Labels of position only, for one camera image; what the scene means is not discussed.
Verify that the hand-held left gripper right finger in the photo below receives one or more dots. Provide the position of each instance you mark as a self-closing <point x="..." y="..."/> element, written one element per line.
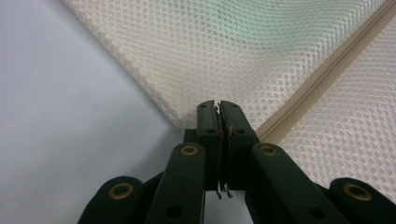
<point x="236" y="127"/>

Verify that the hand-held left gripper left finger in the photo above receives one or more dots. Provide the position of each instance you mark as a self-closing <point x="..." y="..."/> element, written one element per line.
<point x="206" y="130"/>

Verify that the white mesh laundry bag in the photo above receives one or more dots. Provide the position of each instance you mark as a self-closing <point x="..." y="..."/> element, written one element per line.
<point x="218" y="56"/>

